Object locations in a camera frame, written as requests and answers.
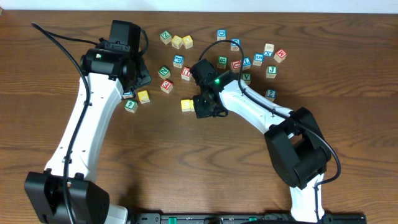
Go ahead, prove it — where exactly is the green N block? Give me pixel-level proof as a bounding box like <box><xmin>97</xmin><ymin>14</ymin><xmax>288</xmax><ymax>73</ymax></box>
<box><xmin>158</xmin><ymin>66</ymin><xmax>171</xmax><ymax>80</ymax></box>

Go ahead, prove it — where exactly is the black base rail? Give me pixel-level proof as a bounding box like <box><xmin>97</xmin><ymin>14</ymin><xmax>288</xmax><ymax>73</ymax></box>
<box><xmin>127</xmin><ymin>213</ymin><xmax>367</xmax><ymax>224</ymax></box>

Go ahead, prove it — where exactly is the green J block right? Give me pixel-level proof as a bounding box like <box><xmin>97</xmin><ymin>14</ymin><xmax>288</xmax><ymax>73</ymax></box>
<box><xmin>266</xmin><ymin>66</ymin><xmax>277</xmax><ymax>78</ymax></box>

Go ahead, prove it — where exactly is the yellow K block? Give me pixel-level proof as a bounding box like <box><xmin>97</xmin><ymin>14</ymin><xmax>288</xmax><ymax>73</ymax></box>
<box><xmin>137</xmin><ymin>90</ymin><xmax>150</xmax><ymax>104</ymax></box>

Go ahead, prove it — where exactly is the green V block right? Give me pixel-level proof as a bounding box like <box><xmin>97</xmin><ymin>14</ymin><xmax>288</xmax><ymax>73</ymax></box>
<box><xmin>242</xmin><ymin>73</ymin><xmax>252</xmax><ymax>85</ymax></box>

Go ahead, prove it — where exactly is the red E block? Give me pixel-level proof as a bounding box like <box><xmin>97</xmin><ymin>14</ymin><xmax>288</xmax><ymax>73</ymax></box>
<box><xmin>160</xmin><ymin>80</ymin><xmax>174</xmax><ymax>93</ymax></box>

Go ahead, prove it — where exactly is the blue X block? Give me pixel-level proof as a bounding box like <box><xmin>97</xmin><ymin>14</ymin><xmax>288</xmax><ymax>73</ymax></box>
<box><xmin>264</xmin><ymin>43</ymin><xmax>274</xmax><ymax>57</ymax></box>

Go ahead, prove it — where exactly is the blue 2 block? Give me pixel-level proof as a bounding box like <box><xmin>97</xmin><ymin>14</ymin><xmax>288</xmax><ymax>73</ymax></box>
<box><xmin>265</xmin><ymin>89</ymin><xmax>277</xmax><ymax>101</ymax></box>

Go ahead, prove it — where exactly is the red C block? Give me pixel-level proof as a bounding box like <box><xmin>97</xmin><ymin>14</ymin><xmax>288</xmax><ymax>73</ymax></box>
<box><xmin>231</xmin><ymin>60</ymin><xmax>241</xmax><ymax>73</ymax></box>

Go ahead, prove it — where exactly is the green B block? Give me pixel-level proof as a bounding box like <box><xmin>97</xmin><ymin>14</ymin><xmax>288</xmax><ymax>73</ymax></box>
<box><xmin>217</xmin><ymin>55</ymin><xmax>228</xmax><ymax>69</ymax></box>

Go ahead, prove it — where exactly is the red U block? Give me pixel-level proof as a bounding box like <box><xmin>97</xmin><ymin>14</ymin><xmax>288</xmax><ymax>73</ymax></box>
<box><xmin>181</xmin><ymin>67</ymin><xmax>192</xmax><ymax>81</ymax></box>

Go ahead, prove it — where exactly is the red M block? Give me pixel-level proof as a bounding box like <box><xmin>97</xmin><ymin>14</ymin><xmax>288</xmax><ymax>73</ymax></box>
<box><xmin>274</xmin><ymin>49</ymin><xmax>287</xmax><ymax>63</ymax></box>

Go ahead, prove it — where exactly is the blue L block left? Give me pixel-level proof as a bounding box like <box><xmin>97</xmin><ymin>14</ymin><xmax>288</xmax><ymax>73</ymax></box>
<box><xmin>122</xmin><ymin>91</ymin><xmax>135</xmax><ymax>99</ymax></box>

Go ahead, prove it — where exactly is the blue 5 block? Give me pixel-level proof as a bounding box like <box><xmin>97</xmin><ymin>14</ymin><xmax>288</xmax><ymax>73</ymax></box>
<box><xmin>252</xmin><ymin>53</ymin><xmax>264</xmax><ymax>67</ymax></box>

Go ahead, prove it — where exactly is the yellow O block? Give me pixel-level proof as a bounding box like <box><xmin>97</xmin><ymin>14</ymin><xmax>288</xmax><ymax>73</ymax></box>
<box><xmin>190</xmin><ymin>100</ymin><xmax>195</xmax><ymax>111</ymax></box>

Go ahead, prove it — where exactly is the blue block near gripper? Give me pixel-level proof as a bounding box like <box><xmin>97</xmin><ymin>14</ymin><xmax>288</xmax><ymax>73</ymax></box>
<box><xmin>231</xmin><ymin>39</ymin><xmax>241</xmax><ymax>51</ymax></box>

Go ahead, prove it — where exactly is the blue D block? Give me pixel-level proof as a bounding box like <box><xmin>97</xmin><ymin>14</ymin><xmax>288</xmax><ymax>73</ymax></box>
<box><xmin>216</xmin><ymin>29</ymin><xmax>227</xmax><ymax>40</ymax></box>

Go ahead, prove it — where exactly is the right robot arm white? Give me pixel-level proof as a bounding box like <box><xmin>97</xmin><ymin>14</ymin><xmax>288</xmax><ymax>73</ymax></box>
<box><xmin>190</xmin><ymin>59</ymin><xmax>331</xmax><ymax>223</ymax></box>

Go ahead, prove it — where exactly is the green 4 block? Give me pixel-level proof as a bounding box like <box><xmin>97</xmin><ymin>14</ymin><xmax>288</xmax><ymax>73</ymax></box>
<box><xmin>124</xmin><ymin>100</ymin><xmax>138</xmax><ymax>113</ymax></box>

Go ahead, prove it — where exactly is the yellow C block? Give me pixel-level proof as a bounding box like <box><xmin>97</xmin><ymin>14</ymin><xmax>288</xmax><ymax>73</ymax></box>
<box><xmin>181</xmin><ymin>99</ymin><xmax>191</xmax><ymax>112</ymax></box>

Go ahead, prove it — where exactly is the green Z block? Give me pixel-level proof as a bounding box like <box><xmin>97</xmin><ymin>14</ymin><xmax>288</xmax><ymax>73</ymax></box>
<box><xmin>160</xmin><ymin>30</ymin><xmax>172</xmax><ymax>45</ymax></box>

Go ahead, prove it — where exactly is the yellow block beside violin block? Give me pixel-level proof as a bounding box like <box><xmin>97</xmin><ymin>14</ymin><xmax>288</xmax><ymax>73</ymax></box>
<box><xmin>182</xmin><ymin>35</ymin><xmax>193</xmax><ymax>49</ymax></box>

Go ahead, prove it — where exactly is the blue P block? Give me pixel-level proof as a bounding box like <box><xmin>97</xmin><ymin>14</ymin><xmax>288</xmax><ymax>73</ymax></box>
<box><xmin>173</xmin><ymin>55</ymin><xmax>184</xmax><ymax>68</ymax></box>

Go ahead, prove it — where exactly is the yellow block violin side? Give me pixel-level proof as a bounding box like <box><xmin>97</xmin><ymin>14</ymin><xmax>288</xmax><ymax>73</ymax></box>
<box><xmin>171</xmin><ymin>35</ymin><xmax>183</xmax><ymax>49</ymax></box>

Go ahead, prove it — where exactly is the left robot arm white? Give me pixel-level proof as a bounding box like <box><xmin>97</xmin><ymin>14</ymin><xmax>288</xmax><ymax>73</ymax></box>
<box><xmin>24</xmin><ymin>20</ymin><xmax>151</xmax><ymax>223</ymax></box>

